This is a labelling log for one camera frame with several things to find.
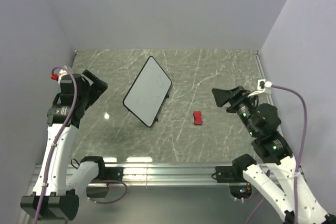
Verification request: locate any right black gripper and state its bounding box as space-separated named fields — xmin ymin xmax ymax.
xmin=210 ymin=84 xmax=257 ymax=136

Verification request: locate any red black eraser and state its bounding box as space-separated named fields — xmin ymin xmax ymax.
xmin=193 ymin=111 xmax=203 ymax=125

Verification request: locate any white whiteboard black frame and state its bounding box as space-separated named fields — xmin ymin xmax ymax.
xmin=122 ymin=56 xmax=172 ymax=127

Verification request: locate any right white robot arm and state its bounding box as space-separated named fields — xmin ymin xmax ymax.
xmin=212 ymin=86 xmax=335 ymax=223

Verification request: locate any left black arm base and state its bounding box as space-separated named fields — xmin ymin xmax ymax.
xmin=99 ymin=166 xmax=124 ymax=182

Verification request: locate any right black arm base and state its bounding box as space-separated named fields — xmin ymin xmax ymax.
xmin=211 ymin=165 xmax=245 ymax=183

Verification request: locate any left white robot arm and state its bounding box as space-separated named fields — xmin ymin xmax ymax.
xmin=20 ymin=67 xmax=108 ymax=223

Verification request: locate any left wrist camera red cap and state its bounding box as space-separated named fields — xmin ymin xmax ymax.
xmin=50 ymin=69 xmax=68 ymax=82

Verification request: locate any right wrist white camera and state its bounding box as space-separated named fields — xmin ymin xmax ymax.
xmin=248 ymin=79 xmax=272 ymax=97

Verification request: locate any metal wire whiteboard stand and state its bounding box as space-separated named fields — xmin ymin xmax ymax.
xmin=154 ymin=93 xmax=170 ymax=122

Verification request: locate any aluminium front rail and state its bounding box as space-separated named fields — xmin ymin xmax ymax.
xmin=31 ymin=163 xmax=305 ymax=187

